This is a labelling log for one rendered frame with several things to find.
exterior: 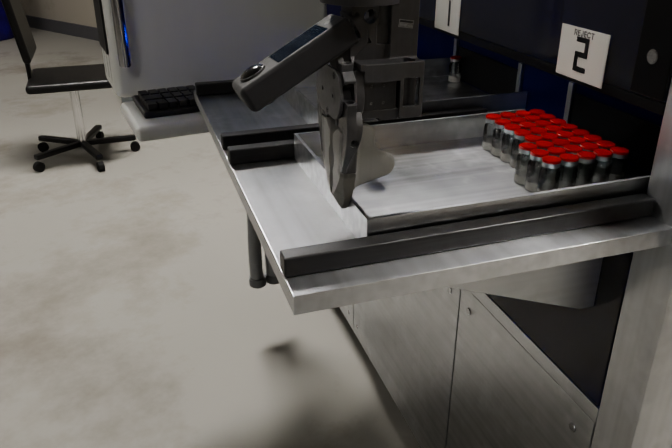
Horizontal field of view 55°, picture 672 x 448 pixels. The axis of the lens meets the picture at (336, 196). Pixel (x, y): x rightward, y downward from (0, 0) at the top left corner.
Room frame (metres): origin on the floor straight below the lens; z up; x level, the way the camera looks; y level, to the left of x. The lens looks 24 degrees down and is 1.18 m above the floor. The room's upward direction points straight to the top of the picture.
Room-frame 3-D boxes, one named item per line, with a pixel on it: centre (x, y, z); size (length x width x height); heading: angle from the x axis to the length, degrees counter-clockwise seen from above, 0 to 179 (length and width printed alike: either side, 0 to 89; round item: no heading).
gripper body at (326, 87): (0.59, -0.03, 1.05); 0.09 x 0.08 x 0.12; 108
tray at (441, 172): (0.71, -0.15, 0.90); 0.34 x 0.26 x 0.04; 109
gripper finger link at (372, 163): (0.58, -0.03, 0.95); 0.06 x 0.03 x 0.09; 108
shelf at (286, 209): (0.86, -0.08, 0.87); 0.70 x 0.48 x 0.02; 18
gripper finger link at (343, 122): (0.56, -0.01, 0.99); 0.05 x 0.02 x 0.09; 18
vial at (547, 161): (0.65, -0.24, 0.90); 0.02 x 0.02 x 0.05
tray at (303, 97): (1.05, -0.10, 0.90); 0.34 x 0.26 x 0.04; 108
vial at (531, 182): (0.68, -0.23, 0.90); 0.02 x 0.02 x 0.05
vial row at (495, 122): (0.74, -0.23, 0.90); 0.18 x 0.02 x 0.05; 18
